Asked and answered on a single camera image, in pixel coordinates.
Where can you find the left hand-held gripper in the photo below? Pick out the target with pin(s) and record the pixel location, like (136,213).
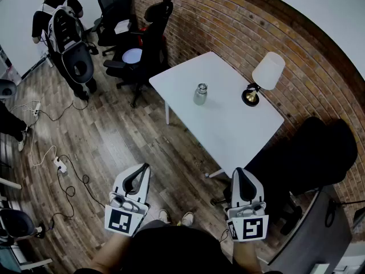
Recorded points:
(121,221)

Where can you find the white round plate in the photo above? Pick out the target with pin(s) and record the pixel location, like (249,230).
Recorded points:
(132,56)

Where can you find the white power strip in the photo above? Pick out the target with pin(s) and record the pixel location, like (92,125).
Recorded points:
(36,109)
(60,164)

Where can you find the person's grey trousers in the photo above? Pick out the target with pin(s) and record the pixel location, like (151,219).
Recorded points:
(154,224)

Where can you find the person's left forearm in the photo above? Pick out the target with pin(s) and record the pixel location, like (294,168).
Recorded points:
(111,253)

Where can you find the person's black shirt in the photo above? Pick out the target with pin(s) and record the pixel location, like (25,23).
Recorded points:
(171,253)

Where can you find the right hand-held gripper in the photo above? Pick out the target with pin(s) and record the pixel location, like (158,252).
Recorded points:
(252,227)

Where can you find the black mesh office chair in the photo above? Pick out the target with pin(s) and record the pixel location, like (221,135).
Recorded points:
(114,7)

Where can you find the person's right forearm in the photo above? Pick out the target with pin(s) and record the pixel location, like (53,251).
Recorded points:
(245,255)

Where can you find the white flat box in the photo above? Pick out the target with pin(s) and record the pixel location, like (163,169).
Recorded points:
(122,27)

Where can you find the wide black office chair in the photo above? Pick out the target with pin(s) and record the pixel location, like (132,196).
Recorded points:
(313,153)

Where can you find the person's white shoe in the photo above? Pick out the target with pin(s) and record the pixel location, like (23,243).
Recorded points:
(164,216)
(188,218)

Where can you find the person's left white shoe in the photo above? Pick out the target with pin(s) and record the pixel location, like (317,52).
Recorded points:
(164,216)

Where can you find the grey rounded device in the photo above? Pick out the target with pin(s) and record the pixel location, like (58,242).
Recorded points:
(17,224)
(7,88)

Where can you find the person's right white shoe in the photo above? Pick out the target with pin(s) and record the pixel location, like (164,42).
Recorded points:
(188,218)

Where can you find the small metal jar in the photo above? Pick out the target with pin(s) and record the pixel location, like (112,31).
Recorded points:
(199,98)

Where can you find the white table leg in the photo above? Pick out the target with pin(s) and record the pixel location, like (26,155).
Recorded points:
(216,173)
(167,113)

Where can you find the white shade brass table lamp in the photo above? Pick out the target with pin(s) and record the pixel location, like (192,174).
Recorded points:
(268,70)

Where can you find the black headrest office chair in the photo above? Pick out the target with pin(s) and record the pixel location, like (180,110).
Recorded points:
(154,47)

